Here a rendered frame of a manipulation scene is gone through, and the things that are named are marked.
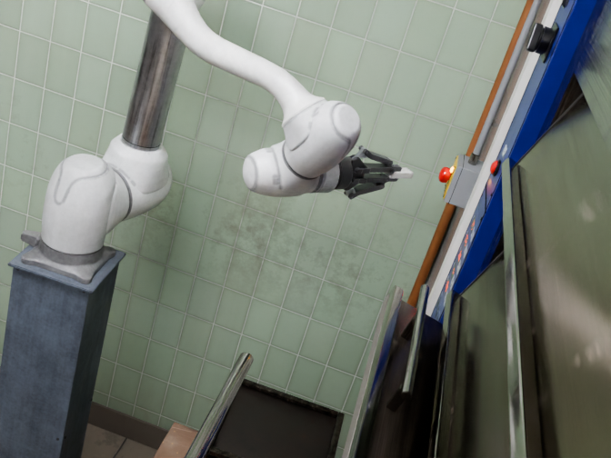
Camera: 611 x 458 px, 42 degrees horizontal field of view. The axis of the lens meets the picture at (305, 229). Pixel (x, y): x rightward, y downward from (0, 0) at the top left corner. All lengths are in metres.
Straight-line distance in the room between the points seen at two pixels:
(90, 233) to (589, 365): 1.47
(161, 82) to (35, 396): 0.90
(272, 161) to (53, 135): 1.15
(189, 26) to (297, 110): 0.33
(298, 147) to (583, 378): 0.97
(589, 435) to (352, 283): 1.87
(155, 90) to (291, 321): 0.95
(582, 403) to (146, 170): 1.55
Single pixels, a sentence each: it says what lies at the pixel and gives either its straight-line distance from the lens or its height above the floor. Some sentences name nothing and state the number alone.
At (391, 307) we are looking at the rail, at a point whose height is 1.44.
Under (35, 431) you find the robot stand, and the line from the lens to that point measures 2.33.
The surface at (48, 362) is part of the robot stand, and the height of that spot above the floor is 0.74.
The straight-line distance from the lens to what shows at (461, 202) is 1.95.
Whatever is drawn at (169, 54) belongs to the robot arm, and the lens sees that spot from 1.97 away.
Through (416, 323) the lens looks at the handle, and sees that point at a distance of 1.28.
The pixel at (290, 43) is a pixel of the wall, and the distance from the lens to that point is 2.26.
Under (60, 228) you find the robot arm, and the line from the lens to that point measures 1.97.
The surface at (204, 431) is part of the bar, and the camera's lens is 1.40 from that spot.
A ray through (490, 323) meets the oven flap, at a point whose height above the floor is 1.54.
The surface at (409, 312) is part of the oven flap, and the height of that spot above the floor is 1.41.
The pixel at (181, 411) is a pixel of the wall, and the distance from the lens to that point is 2.91.
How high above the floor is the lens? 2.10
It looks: 26 degrees down
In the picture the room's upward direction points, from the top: 17 degrees clockwise
